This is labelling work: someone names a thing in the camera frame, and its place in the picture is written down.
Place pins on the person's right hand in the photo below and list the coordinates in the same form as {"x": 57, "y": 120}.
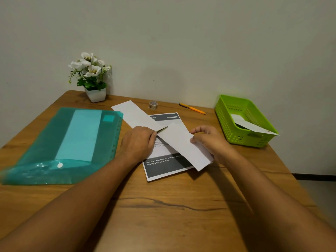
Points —
{"x": 215, "y": 144}

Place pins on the green plastic basket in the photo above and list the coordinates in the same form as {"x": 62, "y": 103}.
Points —
{"x": 236, "y": 133}

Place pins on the person's left forearm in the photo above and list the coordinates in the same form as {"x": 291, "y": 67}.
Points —
{"x": 65, "y": 209}

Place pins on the white envelope with red mark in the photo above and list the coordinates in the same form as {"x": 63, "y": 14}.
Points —
{"x": 252, "y": 125}

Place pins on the clear tape roll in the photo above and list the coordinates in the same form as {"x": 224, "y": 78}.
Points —
{"x": 153, "y": 105}

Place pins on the teal plastic document folder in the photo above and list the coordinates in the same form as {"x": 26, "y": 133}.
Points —
{"x": 39, "y": 152}

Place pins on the person's right thumb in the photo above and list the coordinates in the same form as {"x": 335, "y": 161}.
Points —
{"x": 197, "y": 140}

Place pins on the black baseboard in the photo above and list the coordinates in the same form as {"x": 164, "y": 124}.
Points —
{"x": 315, "y": 177}

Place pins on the pale sheet inside folder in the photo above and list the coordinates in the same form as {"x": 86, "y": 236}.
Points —
{"x": 78, "y": 133}

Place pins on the person's left hand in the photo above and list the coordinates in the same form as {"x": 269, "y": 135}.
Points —
{"x": 136, "y": 144}

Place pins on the person's left fingers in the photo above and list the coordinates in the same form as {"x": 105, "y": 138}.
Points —
{"x": 153, "y": 140}

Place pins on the metal letter opener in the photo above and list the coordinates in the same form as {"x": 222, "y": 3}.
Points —
{"x": 162, "y": 129}

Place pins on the orange pen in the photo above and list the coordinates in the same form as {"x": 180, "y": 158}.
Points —
{"x": 193, "y": 108}

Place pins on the person's right forearm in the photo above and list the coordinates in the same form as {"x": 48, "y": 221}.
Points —
{"x": 275, "y": 212}

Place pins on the long white envelope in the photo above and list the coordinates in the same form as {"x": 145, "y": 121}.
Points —
{"x": 181, "y": 141}

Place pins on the printed paper sheet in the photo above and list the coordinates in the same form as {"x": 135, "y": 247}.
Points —
{"x": 168, "y": 165}

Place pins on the white flowers in white pot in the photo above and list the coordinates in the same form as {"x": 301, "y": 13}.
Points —
{"x": 90, "y": 76}

